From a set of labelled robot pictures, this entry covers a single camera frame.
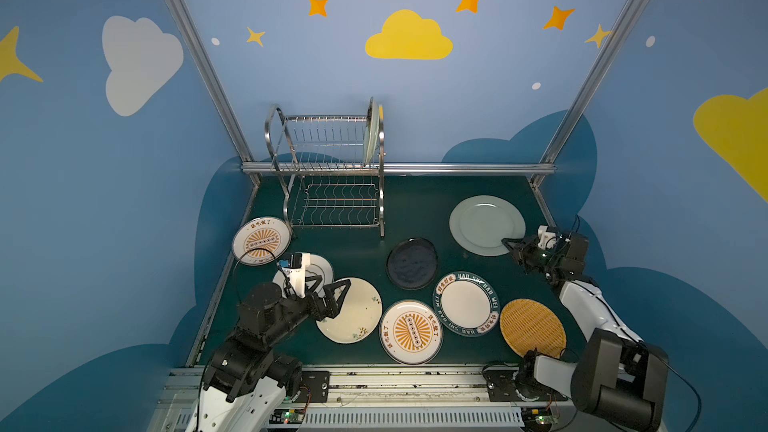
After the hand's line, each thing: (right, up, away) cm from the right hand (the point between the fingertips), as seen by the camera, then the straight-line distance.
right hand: (505, 236), depth 86 cm
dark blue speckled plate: (-27, -10, +12) cm, 31 cm away
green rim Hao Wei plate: (-10, -22, +7) cm, 25 cm away
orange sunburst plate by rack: (-78, 0, +19) cm, 80 cm away
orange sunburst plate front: (-28, -27, -2) cm, 39 cm away
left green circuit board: (-59, -42, -15) cm, 74 cm away
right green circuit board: (+2, -43, -14) cm, 45 cm away
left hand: (-45, -9, -18) cm, 50 cm away
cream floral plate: (-43, -23, 0) cm, 49 cm away
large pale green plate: (-6, +3, +5) cm, 9 cm away
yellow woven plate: (+6, -25, -1) cm, 26 cm away
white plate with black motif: (-57, -11, +9) cm, 59 cm away
